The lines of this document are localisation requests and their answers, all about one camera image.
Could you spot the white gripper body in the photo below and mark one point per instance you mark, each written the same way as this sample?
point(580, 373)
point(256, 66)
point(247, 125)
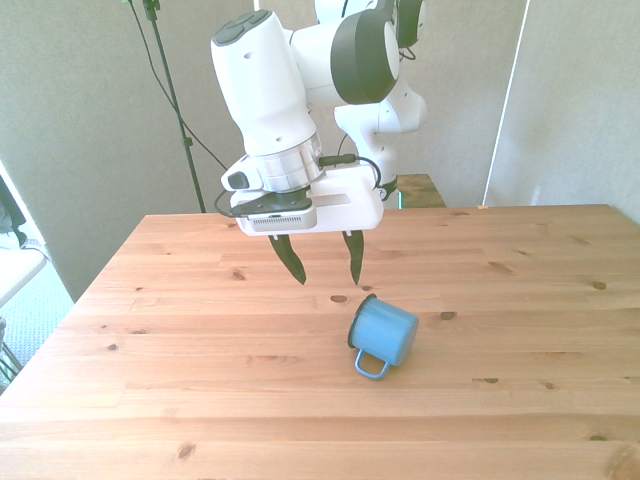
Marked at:
point(350, 210)

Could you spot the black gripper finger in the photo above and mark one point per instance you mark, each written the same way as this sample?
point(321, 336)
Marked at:
point(356, 255)
point(289, 257)

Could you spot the blue enamel mug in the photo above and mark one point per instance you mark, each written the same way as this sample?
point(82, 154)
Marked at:
point(382, 330)

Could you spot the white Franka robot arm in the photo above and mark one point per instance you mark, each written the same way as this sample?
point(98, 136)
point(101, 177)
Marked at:
point(265, 90)

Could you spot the black tripod stand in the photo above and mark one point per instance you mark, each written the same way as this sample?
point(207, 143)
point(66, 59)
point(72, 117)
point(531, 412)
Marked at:
point(170, 90)

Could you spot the white chair seat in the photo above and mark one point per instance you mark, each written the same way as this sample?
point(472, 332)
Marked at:
point(17, 272)

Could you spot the black bag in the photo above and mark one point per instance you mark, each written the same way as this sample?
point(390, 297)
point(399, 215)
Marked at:
point(10, 210)

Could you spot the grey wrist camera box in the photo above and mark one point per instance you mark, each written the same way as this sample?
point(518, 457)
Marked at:
point(282, 220)

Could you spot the wooden robot pedestal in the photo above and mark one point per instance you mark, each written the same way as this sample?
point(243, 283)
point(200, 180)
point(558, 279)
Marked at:
point(422, 192)

